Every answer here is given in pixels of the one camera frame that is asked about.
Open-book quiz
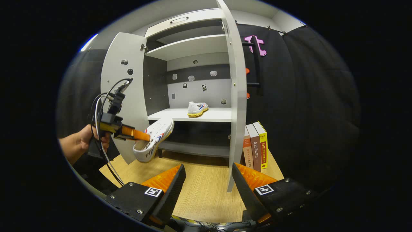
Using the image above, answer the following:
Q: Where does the brown book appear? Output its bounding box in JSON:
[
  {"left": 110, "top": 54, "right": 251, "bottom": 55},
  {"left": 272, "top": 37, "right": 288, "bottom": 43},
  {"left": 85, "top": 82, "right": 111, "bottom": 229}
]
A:
[{"left": 246, "top": 123, "right": 262, "bottom": 172}]

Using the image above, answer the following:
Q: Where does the ceiling light panel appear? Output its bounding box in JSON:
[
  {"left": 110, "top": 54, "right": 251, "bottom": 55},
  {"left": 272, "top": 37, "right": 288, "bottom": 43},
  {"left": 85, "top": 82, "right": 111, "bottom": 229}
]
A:
[{"left": 80, "top": 34, "right": 98, "bottom": 52}]

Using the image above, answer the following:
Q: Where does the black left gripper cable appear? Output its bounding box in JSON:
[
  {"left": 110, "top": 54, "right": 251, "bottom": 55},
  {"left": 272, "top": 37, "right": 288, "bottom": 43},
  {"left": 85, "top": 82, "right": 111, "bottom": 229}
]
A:
[{"left": 90, "top": 78, "right": 133, "bottom": 187}]

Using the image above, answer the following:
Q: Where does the black right door handle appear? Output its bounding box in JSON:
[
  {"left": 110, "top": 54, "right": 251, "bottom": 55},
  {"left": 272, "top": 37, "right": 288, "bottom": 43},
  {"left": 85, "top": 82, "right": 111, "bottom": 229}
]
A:
[{"left": 242, "top": 35, "right": 262, "bottom": 87}]

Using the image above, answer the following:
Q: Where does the white canvas shoe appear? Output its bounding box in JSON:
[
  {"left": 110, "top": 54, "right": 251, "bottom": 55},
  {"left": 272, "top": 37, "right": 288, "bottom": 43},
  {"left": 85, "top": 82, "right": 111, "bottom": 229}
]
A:
[
  {"left": 188, "top": 101, "right": 209, "bottom": 117},
  {"left": 133, "top": 118, "right": 175, "bottom": 162}
]

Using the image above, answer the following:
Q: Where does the yellow book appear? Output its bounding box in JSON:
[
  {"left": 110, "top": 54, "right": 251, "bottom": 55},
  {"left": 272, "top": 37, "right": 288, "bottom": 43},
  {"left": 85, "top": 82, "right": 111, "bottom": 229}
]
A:
[{"left": 253, "top": 121, "right": 268, "bottom": 169}]

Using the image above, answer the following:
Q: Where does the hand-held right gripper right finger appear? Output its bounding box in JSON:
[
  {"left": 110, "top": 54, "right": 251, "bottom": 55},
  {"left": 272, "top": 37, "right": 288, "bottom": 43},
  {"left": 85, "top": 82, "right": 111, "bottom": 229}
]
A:
[{"left": 232, "top": 162, "right": 317, "bottom": 226}]

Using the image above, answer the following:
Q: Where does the white shoe cabinet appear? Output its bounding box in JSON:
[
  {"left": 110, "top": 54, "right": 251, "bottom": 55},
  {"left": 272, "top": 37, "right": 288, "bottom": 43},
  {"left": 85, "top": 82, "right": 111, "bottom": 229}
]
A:
[{"left": 143, "top": 9, "right": 234, "bottom": 158}]

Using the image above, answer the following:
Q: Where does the white cabinet drawer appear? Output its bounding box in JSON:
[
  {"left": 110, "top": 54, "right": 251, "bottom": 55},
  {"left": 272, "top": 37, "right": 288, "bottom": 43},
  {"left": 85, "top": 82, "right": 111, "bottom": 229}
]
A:
[{"left": 144, "top": 9, "right": 224, "bottom": 38}]

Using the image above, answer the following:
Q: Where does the black backdrop cloth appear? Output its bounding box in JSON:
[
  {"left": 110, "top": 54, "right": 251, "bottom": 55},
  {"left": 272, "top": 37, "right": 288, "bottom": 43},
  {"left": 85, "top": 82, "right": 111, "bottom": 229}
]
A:
[{"left": 56, "top": 24, "right": 361, "bottom": 194}]

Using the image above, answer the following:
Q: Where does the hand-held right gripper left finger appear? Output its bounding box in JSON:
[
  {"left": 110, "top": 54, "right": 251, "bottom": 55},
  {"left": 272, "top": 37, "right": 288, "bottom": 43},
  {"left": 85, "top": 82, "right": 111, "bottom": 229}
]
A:
[{"left": 105, "top": 164, "right": 186, "bottom": 226}]

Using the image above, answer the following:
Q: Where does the white cabinet door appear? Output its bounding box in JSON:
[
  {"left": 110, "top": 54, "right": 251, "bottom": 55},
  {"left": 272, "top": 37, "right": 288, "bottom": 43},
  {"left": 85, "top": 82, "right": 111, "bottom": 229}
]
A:
[
  {"left": 100, "top": 32, "right": 152, "bottom": 165},
  {"left": 216, "top": 0, "right": 248, "bottom": 193}
]

